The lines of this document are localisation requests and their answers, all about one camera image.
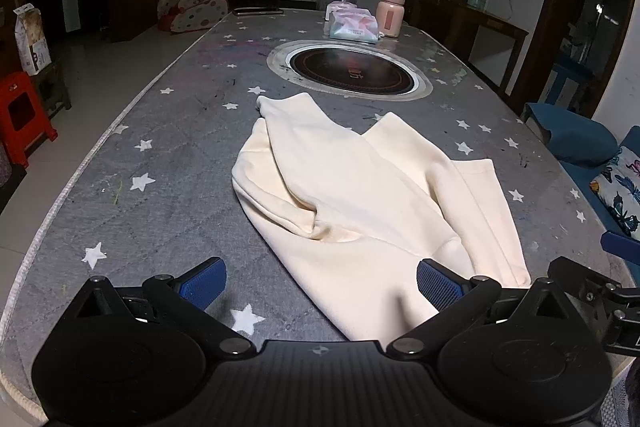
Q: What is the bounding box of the grey star-print tablecloth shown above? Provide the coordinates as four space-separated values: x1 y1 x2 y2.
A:
0 9 631 427

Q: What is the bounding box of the dark wooden desk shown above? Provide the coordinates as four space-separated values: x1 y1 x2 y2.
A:
430 0 529 90

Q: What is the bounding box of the large butterfly-print cushion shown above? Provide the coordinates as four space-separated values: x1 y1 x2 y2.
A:
590 146 640 235

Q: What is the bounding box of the spotted children's play tent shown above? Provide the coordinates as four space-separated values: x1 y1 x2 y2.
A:
156 0 229 32

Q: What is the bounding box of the paper bag on stool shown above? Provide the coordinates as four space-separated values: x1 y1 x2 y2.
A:
13 5 52 76

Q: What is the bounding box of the pink and green tissue pack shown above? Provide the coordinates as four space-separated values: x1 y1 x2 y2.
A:
329 11 383 44

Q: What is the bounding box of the cream sweatshirt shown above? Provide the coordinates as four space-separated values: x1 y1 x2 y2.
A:
231 92 532 342

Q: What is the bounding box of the dark wooden door frame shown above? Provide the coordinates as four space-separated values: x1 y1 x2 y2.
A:
510 0 640 118

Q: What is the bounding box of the blue sofa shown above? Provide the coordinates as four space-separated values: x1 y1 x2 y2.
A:
520 102 640 248

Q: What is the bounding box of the white tissue pack with handle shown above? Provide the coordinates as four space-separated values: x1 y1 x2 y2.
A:
326 0 358 22

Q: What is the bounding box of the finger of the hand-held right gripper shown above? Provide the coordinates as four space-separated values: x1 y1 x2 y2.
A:
548 256 623 303
601 231 640 265

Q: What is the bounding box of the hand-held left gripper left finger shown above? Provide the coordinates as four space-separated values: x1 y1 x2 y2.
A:
75 257 253 360

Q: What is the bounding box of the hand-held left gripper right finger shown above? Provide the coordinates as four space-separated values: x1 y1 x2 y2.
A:
386 258 571 360

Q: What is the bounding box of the round black induction cooktop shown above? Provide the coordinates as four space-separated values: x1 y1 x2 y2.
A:
266 39 433 101

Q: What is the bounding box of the red plastic stool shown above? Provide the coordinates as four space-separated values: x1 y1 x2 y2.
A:
0 72 58 168

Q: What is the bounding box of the blue stool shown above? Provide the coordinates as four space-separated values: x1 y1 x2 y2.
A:
542 57 601 108

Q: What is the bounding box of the pink insulated bottle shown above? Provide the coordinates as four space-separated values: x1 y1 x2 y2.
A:
376 0 405 38

